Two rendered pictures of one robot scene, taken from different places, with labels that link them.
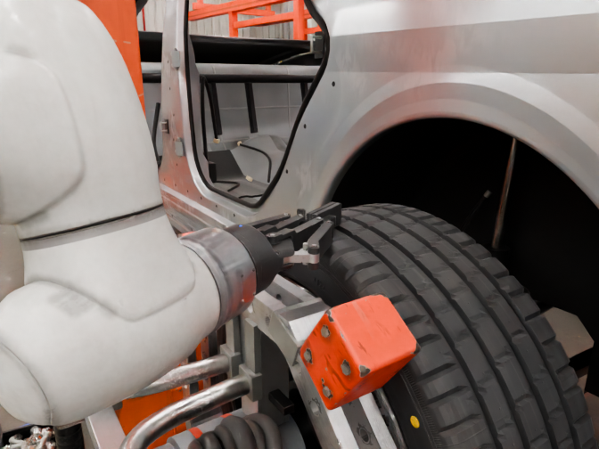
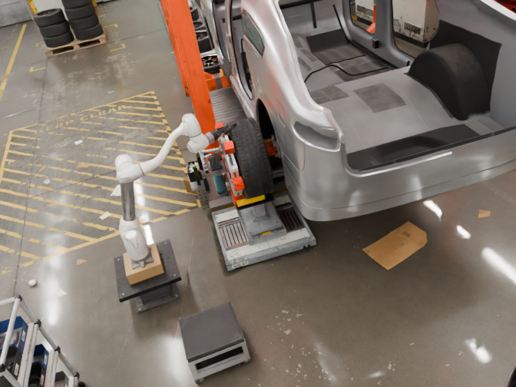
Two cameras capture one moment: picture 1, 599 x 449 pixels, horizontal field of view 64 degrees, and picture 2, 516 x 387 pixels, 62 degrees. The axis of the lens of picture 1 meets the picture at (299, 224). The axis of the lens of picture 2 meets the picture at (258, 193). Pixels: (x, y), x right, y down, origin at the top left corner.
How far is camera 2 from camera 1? 2.96 m
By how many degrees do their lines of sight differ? 30
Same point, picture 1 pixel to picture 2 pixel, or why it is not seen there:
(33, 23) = (188, 120)
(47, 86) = (190, 125)
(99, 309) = (196, 143)
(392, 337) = (230, 146)
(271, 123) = (296, 24)
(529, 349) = (257, 148)
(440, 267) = (247, 135)
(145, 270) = (200, 140)
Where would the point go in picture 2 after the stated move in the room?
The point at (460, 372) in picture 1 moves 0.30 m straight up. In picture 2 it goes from (243, 150) to (236, 116)
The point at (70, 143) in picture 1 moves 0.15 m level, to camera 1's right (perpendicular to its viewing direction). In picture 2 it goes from (192, 130) to (210, 130)
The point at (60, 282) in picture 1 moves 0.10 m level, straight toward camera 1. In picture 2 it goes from (193, 140) to (193, 147)
